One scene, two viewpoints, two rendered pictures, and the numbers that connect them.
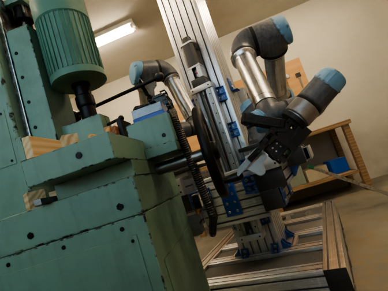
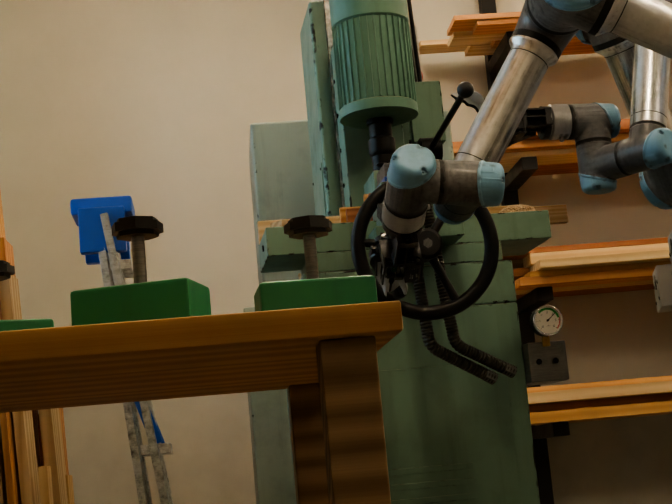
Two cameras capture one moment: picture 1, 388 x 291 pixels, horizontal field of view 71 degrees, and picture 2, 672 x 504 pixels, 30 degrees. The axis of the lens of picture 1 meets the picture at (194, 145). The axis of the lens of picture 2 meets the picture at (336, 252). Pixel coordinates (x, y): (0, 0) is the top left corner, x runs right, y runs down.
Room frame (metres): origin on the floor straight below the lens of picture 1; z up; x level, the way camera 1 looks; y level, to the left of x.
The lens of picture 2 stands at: (0.06, -2.30, 0.40)
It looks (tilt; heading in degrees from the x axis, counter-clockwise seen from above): 10 degrees up; 75
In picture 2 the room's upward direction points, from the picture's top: 5 degrees counter-clockwise
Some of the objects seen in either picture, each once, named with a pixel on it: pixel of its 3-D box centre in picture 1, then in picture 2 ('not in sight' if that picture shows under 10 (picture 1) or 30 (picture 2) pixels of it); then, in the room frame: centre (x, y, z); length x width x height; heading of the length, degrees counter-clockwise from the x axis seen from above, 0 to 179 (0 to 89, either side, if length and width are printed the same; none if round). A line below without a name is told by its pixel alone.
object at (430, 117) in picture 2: not in sight; (424, 116); (1.04, 0.49, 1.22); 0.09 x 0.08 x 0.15; 84
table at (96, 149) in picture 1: (135, 157); (405, 237); (0.86, 0.19, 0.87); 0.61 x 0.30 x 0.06; 174
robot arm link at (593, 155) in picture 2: (177, 131); (602, 165); (1.27, 0.05, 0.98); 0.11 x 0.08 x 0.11; 118
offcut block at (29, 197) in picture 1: (35, 200); not in sight; (0.71, 0.44, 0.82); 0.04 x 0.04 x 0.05; 47
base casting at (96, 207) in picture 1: (79, 213); (387, 306); (0.88, 0.42, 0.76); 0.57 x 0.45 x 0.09; 84
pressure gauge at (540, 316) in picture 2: (197, 203); (545, 325); (1.10, 0.06, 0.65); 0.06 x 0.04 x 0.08; 174
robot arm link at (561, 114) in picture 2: not in sight; (556, 123); (1.18, 0.08, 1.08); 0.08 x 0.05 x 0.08; 84
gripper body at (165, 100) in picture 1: (160, 104); (520, 122); (1.10, 0.08, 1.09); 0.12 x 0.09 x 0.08; 174
